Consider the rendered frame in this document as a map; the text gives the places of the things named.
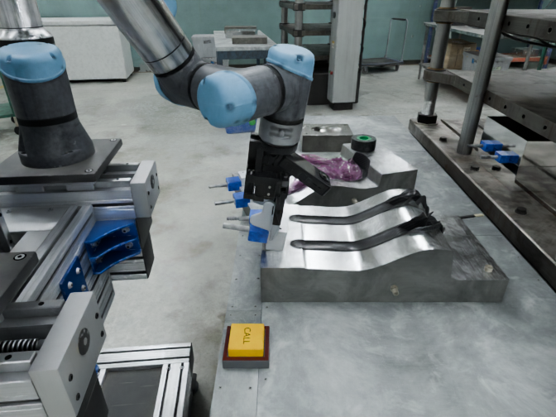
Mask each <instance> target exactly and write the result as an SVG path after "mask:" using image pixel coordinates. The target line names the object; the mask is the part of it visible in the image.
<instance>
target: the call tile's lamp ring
mask: <svg viewBox="0 0 556 417"><path fill-rule="evenodd" d="M264 328H265V329H266V341H265V356H264V357H227V355H228V344H229V338H230V332H231V326H228V329H227V334H226V340H225V346H224V351H223V361H269V328H270V326H264Z"/></svg>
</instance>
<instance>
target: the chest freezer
mask: <svg viewBox="0 0 556 417"><path fill-rule="evenodd" d="M41 20H42V24H43V27H44V28H45V29H46V30H47V31H49V32H50V33H51V34H52V35H53V37H54V40H55V46H57V47H58V48H59V49H60V50H61V52H62V55H63V57H64V58H65V63H66V70H67V74H68V77H69V80H85V79H122V81H123V83H124V82H126V79H127V78H128V77H129V75H132V72H133V71H134V67H133V62H132V53H131V47H130V43H129V42H128V40H127V39H126V37H125V36H124V35H123V34H122V33H121V32H120V30H119V29H118V28H117V26H116V25H115V24H114V22H113V21H112V19H111V18H110V17H42V18H41Z"/></svg>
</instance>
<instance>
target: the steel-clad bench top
mask: <svg viewBox="0 0 556 417"><path fill-rule="evenodd" d="M304 124H348V125H349V127H350V128H351V130H352V133H353V135H357V134H367V135H371V136H374V137H375V138H376V142H377V143H378V144H380V145H381V146H383V147H385V148H386V149H387V150H388V151H391V152H392V153H394V154H395V155H397V156H398V157H399V158H401V159H402V160H404V161H406V162H408V163H409V164H411V165H412V166H413V167H415V168H416V169H418V172H417V176H416V181H415V189H416V190H418V191H419V193H420V194H421V196H422V195H425V196H426V204H427V206H429V213H431V212H433V211H434V212H433V213H432V214H431V215H458V216H466V215H473V214H479V213H482V214H483V212H482V211H481V210H480V209H479V208H478V207H477V206H476V205H475V204H474V203H473V202H472V201H471V200H470V199H469V198H468V196H467V195H466V194H465V193H464V192H463V191H462V190H461V189H460V188H459V186H458V185H457V184H456V183H455V182H454V181H453V180H452V179H451V177H450V176H449V175H448V174H447V173H446V172H445V171H444V170H443V168H442V167H441V166H440V165H439V164H438V163H437V162H436V161H435V159H434V158H433V157H432V156H431V155H430V154H429V153H428V152H427V151H426V150H425V149H424V148H423V147H422V146H421V145H420V143H419V142H418V141H417V140H416V139H415V138H414V137H413V136H412V135H411V133H410V132H409V131H408V130H407V129H406V128H405V127H404V126H403V124H402V123H401V122H400V121H399V120H398V119H397V118H396V117H395V116H304ZM462 220H463V221H464V222H465V224H466V225H467V226H468V228H469V229H470V230H471V231H472V233H473V234H474V236H475V237H476V238H477V240H478V241H479V242H480V243H481V244H482V245H483V246H484V248H485V249H486V250H487V252H488V253H489V254H490V256H491V257H492V258H493V260H494V261H495V262H496V264H497V265H498V266H499V267H500V268H501V269H502V270H503V272H504V273H505V274H506V276H507V277H508V278H509V283H508V286H507V287H506V292H505V294H504V296H503V299H502V301H501V302H261V249H262V242H251V241H248V240H247V239H248V232H243V231H239V234H238V240H237V249H236V254H235V260H234V265H233V270H232V280H231V285H230V291H229V296H228V306H227V311H226V316H225V322H224V327H223V336H222V342H221V347H220V353H219V358H218V368H217V373H216V378H215V384H214V389H213V399H212V404H211V410H210V415H209V417H556V293H555V292H554V291H553V290H552V289H551V288H550V287H549V286H548V284H547V283H546V282H545V281H544V280H543V279H542V278H541V277H540V276H539V274H538V273H537V272H536V271H535V270H534V269H533V268H532V266H531V265H530V264H529V263H528V262H527V261H526V260H525V259H524V257H523V256H522V255H521V254H519V253H518V251H517V250H516V249H515V248H514V247H513V246H512V245H511V244H510V243H509V242H508V241H507V239H506V238H505V237H504V236H503V235H502V234H501V233H500V231H499V230H498V229H497V228H496V227H495V226H494V225H493V224H492V223H491V221H490V220H489V219H488V218H487V217H486V216H485V215H484V216H481V217H474V218H462ZM261 305H262V311H261ZM260 323H262V324H264V326H270V362H269V368H223V363H222V360H223V349H224V344H225V338H226V332H227V326H231V325H232V324H260ZM258 370H259V377H258ZM257 386H258V394H257ZM256 403H257V410H256Z"/></svg>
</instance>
